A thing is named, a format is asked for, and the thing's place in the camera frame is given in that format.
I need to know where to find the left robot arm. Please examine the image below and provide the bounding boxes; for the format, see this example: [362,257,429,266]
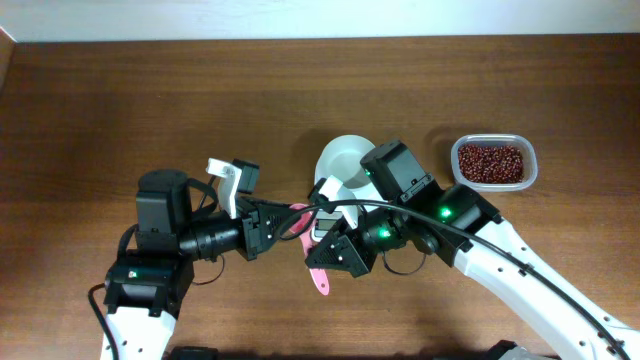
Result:
[97,169,300,359]

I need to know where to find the red beans in container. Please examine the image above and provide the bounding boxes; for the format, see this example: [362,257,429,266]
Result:
[457,144,524,184]

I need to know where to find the left black camera cable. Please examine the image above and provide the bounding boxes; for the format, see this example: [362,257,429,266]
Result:
[87,219,146,360]

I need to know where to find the pink plastic scoop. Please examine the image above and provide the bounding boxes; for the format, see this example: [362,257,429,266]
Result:
[289,213,330,296]

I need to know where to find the white digital kitchen scale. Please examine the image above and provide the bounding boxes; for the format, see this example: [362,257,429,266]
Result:
[311,151,382,243]

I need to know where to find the clear plastic bean container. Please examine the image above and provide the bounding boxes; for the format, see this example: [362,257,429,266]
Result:
[450,134,539,192]

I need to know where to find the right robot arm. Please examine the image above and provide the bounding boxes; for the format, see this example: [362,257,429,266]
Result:
[305,141,639,359]

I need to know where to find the white round bowl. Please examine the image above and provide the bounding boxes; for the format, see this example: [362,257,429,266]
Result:
[314,135,381,200]

